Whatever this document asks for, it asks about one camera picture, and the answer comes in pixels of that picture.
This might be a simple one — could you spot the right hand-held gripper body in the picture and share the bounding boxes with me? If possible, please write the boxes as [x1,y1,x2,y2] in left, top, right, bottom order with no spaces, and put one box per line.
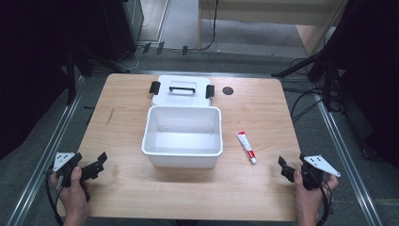
[298,153,342,192]

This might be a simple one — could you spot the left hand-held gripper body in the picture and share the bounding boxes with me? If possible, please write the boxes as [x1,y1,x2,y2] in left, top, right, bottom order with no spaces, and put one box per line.
[46,151,85,189]

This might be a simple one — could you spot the white red ointment tube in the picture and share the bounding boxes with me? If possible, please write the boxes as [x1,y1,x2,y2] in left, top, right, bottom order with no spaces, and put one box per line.
[235,130,258,166]

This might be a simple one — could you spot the white plastic storage box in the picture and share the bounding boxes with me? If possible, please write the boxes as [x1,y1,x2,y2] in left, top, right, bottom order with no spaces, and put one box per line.
[140,105,224,170]

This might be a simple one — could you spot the person's right hand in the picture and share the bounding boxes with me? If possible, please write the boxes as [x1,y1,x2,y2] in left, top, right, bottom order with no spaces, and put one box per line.
[293,169,340,220]

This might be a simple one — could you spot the person's left hand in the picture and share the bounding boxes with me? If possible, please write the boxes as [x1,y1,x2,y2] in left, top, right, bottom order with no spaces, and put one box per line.
[49,166,92,219]

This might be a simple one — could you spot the black metal stand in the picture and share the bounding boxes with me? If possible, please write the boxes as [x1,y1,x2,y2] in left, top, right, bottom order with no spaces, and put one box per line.
[64,46,130,106]

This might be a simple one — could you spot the white box lid black latches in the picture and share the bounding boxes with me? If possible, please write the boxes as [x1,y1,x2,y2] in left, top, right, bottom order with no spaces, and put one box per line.
[149,74,216,108]

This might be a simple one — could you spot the black tripod stand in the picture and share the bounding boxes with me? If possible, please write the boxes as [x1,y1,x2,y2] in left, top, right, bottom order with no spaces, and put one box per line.
[271,0,365,112]

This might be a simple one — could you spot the black curtain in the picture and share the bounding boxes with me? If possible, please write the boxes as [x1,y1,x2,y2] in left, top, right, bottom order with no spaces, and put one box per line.
[0,0,104,161]
[332,0,399,170]

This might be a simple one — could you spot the black cabinet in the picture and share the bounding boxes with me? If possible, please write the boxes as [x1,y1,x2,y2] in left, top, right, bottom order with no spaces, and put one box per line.
[93,0,145,63]

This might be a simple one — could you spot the light wooden furniture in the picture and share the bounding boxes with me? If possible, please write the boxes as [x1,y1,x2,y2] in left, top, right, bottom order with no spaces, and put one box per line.
[197,0,350,57]

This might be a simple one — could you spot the aluminium floor rail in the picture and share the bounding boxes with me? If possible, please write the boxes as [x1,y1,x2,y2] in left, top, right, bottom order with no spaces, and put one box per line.
[310,81,384,226]
[6,76,86,226]

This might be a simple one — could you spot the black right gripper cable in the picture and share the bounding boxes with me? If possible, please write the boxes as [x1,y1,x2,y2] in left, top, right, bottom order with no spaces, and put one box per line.
[314,177,334,226]

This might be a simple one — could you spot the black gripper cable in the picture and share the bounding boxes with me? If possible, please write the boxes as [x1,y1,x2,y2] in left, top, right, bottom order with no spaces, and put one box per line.
[43,170,65,226]
[314,177,334,226]

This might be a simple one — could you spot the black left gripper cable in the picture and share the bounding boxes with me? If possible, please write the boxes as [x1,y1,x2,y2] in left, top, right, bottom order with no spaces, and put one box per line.
[43,170,65,226]

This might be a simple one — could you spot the black floor cables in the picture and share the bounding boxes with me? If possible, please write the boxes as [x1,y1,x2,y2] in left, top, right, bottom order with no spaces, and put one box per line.
[281,57,346,124]

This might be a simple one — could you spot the white floor cable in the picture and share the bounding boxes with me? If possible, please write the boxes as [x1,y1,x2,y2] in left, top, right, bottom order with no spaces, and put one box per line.
[120,46,149,72]

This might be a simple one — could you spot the black hanging cable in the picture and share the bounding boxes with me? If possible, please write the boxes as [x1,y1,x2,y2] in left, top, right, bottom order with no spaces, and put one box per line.
[200,0,220,52]

